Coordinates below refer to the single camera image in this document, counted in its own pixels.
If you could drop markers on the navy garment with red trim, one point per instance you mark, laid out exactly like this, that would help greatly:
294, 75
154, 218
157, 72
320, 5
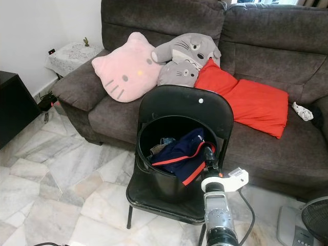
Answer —
187, 151

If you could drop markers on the blue jeans cloth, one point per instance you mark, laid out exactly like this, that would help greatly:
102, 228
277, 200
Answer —
161, 146

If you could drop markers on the black plastic bucket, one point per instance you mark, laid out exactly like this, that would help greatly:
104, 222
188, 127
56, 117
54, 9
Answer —
164, 187

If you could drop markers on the red cushion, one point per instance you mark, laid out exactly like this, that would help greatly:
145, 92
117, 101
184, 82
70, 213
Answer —
259, 107
214, 78

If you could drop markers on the small grey plush pillow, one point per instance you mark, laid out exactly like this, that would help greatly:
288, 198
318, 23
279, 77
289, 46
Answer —
178, 74

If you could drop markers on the dark brown sofa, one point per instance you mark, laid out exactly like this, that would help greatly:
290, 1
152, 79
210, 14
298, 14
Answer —
113, 120

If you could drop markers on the small white cloth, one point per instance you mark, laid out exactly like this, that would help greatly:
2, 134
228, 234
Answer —
302, 111

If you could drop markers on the grey standing fan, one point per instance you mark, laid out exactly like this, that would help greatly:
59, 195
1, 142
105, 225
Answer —
294, 230

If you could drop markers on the large grey plush toy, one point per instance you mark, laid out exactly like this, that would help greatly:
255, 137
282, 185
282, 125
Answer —
192, 47

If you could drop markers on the pink cat face pillow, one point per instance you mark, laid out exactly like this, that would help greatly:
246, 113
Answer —
128, 69

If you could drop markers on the black tv console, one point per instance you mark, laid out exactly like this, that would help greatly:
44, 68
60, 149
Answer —
15, 105

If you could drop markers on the floor power strip with plugs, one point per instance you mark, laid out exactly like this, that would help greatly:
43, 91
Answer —
48, 101

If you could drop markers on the window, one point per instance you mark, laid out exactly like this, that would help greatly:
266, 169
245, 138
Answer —
271, 2

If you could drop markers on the small brass figurine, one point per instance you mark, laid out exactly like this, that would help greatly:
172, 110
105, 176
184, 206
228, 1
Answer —
86, 42

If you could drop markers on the side table with lace cloth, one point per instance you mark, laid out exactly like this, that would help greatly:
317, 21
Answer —
74, 56

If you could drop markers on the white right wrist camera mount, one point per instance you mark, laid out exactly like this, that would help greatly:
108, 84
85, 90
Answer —
236, 176

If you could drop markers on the small black switch box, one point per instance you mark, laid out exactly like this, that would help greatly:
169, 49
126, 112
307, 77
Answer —
52, 51

